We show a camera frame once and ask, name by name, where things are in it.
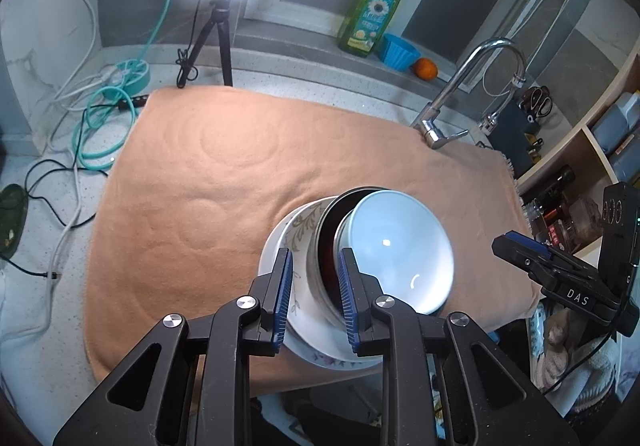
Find red steel-lined bowl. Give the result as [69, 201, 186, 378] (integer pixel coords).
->
[318, 186, 396, 307]

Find orange cloth mat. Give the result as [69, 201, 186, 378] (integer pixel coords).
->
[82, 86, 543, 399]

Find black scissors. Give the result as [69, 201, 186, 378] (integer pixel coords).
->
[520, 86, 555, 117]

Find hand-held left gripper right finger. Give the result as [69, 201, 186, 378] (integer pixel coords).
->
[337, 247, 568, 446]

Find blue ribbed cup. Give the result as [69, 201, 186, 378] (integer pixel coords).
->
[381, 33, 422, 72]

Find white plate pink flower print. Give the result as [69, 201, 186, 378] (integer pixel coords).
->
[257, 198, 386, 369]

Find pale blue ceramic bowl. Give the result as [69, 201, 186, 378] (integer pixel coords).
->
[334, 191, 456, 315]

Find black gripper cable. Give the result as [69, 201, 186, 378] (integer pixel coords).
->
[544, 328, 618, 396]

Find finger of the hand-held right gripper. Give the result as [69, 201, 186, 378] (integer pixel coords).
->
[547, 246, 608, 297]
[491, 231, 553, 279]

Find green dish soap bottle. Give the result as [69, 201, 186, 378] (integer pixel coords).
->
[337, 0, 403, 59]

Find white plate green leaf print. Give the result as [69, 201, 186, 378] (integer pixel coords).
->
[272, 198, 386, 362]

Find chrome faucet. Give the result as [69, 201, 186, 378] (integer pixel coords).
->
[410, 38, 528, 151]

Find white cable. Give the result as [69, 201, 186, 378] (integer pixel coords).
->
[0, 0, 123, 342]

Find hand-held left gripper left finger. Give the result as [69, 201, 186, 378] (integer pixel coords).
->
[52, 247, 294, 446]

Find dark green dish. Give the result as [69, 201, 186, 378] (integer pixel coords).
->
[0, 184, 28, 259]

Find orange fruit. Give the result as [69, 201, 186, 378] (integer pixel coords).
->
[413, 58, 439, 80]

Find black inline switch box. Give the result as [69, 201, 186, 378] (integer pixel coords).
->
[102, 94, 150, 114]

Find teal hose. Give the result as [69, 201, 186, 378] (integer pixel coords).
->
[75, 0, 181, 171]

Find beige shelf unit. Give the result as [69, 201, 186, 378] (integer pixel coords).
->
[515, 40, 640, 247]

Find dark blue utensil holder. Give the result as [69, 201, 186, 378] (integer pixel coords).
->
[487, 100, 543, 161]

